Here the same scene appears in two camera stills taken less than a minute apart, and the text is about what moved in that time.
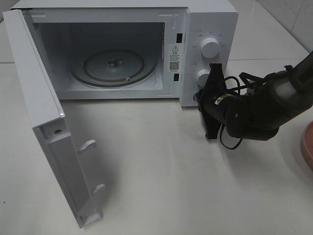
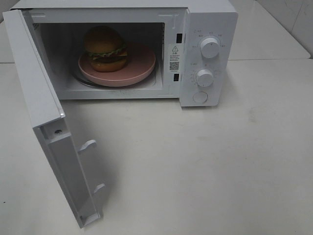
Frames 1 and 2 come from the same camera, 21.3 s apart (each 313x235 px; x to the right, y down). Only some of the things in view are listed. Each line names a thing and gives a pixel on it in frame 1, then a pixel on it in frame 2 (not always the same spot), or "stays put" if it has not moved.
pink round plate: [306, 143] to [141, 61]
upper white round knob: [210, 47] stays put
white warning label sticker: [174, 58] stays put
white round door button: [196, 97] stays put
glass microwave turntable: [113, 68] to [78, 77]
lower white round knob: [202, 76] stays put
